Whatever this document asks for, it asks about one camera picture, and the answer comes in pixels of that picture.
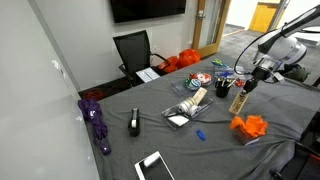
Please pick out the black pen cup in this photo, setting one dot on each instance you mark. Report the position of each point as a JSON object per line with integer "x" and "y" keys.
{"x": 222, "y": 91}

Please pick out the small blue item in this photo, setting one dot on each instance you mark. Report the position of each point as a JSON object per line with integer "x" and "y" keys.
{"x": 226, "y": 74}

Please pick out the small red item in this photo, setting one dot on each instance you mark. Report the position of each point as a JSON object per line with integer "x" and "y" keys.
{"x": 239, "y": 83}

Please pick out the wooden block with Christmas text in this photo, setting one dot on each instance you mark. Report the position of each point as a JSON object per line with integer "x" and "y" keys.
{"x": 238, "y": 103}

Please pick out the dark green bag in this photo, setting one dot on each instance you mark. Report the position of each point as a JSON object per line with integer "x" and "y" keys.
{"x": 296, "y": 72}

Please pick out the yellow door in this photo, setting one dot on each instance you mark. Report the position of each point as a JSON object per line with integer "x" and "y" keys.
{"x": 263, "y": 16}

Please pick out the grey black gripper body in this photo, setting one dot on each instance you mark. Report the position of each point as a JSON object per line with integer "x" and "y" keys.
{"x": 266, "y": 68}

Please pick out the small packet with labels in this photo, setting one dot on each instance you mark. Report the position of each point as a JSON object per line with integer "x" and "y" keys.
{"x": 233, "y": 78}

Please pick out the cream ribbon spool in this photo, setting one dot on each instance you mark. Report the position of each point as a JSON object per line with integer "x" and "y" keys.
{"x": 189, "y": 104}

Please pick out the small blue clip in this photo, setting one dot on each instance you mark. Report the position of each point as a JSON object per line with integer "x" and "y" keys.
{"x": 201, "y": 135}

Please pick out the wide white ribbon spool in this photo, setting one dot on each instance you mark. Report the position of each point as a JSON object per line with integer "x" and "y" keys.
{"x": 182, "y": 108}

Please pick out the white paper sheet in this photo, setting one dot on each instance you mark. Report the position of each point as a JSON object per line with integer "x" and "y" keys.
{"x": 147, "y": 74}

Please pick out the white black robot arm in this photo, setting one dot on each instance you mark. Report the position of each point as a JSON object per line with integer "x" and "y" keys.
{"x": 283, "y": 45}

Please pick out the wooden framed glass door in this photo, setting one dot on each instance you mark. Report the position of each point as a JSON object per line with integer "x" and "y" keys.
{"x": 213, "y": 46}

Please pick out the black tape dispenser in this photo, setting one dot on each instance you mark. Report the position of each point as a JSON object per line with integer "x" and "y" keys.
{"x": 134, "y": 128}

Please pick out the red round ornament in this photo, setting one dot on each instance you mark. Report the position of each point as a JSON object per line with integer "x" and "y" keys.
{"x": 193, "y": 76}

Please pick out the orange crumpled tissue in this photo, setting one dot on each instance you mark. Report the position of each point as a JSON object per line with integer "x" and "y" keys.
{"x": 250, "y": 126}

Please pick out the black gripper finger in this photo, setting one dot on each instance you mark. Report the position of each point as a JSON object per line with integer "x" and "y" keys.
{"x": 247, "y": 88}
{"x": 254, "y": 84}

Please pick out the black mesh office chair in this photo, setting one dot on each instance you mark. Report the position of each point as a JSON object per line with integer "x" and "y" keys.
{"x": 133, "y": 50}

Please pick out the clear container with ornaments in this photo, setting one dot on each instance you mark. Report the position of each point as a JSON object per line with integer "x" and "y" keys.
{"x": 178, "y": 87}

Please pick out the black wall television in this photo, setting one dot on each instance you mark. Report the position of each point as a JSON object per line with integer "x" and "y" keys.
{"x": 146, "y": 10}

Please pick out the white flat card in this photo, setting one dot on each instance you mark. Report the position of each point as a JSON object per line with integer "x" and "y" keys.
{"x": 178, "y": 120}

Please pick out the white framed tablet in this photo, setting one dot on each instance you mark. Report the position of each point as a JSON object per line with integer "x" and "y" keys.
{"x": 155, "y": 168}

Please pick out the orange plastic bag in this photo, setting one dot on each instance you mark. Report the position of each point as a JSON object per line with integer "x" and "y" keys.
{"x": 189, "y": 57}
{"x": 170, "y": 64}

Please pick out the green white round ornament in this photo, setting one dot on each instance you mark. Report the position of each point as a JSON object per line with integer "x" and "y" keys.
{"x": 192, "y": 84}

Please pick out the colourful tape roll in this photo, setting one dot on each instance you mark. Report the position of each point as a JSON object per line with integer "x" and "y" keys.
{"x": 204, "y": 78}

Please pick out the clear container with dividers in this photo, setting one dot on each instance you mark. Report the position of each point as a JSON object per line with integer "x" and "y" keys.
{"x": 173, "y": 120}

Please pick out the grey pen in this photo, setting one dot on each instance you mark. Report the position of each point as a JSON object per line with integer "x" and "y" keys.
{"x": 232, "y": 82}

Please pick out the purple folded umbrella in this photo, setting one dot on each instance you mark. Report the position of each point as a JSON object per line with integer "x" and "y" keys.
{"x": 96, "y": 123}

